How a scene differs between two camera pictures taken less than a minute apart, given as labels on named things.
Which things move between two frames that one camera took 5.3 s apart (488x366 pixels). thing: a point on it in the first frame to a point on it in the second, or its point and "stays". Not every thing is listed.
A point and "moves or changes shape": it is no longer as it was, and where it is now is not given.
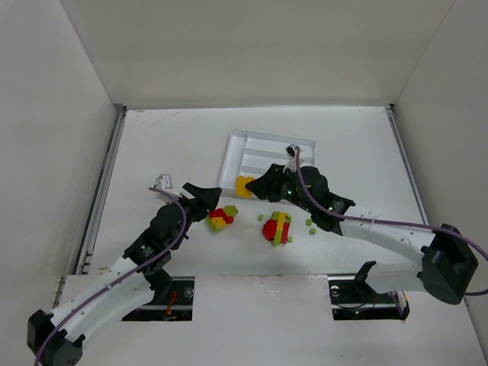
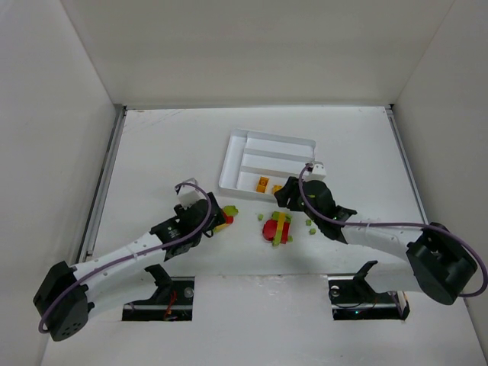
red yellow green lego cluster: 277,229 stays
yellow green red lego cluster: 218,219 stays
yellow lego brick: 240,189 moves or changes shape
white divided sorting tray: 249,153 stays
